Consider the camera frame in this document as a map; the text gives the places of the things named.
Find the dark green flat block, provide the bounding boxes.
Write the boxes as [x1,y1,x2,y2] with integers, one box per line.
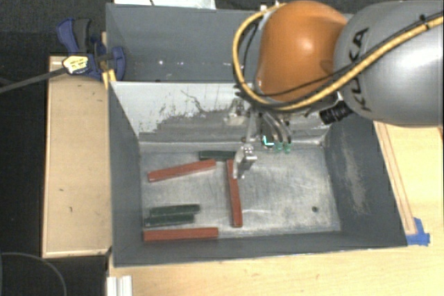
[198,150,237,162]
[143,214,196,229]
[149,204,202,218]

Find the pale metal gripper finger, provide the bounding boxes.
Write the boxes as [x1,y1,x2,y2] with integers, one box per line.
[232,144,255,180]
[238,153,259,181]

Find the pale wood board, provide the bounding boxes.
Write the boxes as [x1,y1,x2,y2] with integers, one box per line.
[41,55,114,259]

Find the red-brown flat block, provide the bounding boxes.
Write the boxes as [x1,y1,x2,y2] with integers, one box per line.
[142,227,220,243]
[225,159,244,228]
[146,159,217,183]

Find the black cylinder on white bracket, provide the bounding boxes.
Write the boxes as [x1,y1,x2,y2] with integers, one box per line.
[318,102,352,126]

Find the grey metal bin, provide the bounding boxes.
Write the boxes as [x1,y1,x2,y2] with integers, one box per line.
[105,2,409,268]

